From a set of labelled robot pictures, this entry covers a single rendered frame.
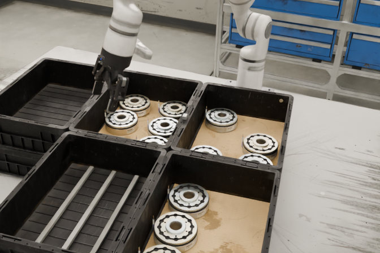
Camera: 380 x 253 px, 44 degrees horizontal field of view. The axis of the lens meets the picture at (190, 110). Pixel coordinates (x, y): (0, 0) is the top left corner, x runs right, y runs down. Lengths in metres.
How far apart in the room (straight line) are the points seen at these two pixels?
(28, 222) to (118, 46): 0.48
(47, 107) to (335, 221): 1.00
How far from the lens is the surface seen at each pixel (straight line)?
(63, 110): 1.64
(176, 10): 4.44
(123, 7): 1.09
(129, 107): 1.56
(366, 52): 3.26
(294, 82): 3.39
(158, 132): 1.44
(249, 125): 1.55
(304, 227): 1.41
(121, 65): 1.12
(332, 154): 1.71
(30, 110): 1.67
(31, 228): 1.23
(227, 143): 1.46
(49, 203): 1.28
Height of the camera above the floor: 1.68
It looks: 32 degrees down
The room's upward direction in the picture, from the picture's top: 2 degrees clockwise
